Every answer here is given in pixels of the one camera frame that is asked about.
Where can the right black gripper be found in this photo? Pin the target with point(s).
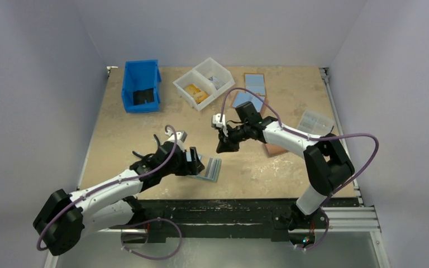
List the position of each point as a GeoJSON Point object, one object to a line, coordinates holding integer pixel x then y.
{"type": "Point", "coordinates": [228, 139]}

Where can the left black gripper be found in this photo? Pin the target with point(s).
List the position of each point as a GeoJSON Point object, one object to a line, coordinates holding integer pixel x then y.
{"type": "Point", "coordinates": [187, 167]}

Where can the green card holder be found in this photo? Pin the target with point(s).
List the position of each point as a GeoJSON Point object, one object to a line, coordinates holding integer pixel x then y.
{"type": "Point", "coordinates": [212, 167]}

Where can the credit card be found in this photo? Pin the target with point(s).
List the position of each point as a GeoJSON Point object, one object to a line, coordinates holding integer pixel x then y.
{"type": "Point", "coordinates": [217, 82]}

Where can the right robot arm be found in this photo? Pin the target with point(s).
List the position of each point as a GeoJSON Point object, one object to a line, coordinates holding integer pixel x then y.
{"type": "Point", "coordinates": [327, 163]}

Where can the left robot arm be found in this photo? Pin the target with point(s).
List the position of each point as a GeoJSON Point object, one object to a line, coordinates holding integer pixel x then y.
{"type": "Point", "coordinates": [65, 218]}

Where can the pink leather pouch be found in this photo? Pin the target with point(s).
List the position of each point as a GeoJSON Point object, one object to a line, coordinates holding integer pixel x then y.
{"type": "Point", "coordinates": [274, 150]}

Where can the white divided tray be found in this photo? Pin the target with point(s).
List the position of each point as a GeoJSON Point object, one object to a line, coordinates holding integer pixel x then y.
{"type": "Point", "coordinates": [198, 76]}

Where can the open blue brown wallet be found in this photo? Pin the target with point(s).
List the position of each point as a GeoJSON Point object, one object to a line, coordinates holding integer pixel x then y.
{"type": "Point", "coordinates": [256, 84]}

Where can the clear plastic organizer box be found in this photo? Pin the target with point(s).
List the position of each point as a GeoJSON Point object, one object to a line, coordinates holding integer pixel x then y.
{"type": "Point", "coordinates": [315, 123]}

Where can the black block in bin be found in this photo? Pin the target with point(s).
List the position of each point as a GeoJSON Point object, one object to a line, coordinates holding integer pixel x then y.
{"type": "Point", "coordinates": [141, 97]}

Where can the blue plastic bin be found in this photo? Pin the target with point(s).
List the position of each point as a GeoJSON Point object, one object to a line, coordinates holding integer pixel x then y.
{"type": "Point", "coordinates": [141, 75]}

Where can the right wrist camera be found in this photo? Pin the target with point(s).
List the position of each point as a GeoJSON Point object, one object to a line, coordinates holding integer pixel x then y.
{"type": "Point", "coordinates": [218, 121]}

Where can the blue handled pliers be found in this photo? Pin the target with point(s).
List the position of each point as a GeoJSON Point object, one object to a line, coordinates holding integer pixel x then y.
{"type": "Point", "coordinates": [142, 153]}

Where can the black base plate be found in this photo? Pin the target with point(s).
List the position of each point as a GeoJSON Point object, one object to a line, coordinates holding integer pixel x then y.
{"type": "Point", "coordinates": [271, 219]}

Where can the aluminium rail frame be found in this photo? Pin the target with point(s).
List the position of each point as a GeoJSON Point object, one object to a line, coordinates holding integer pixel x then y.
{"type": "Point", "coordinates": [343, 215]}

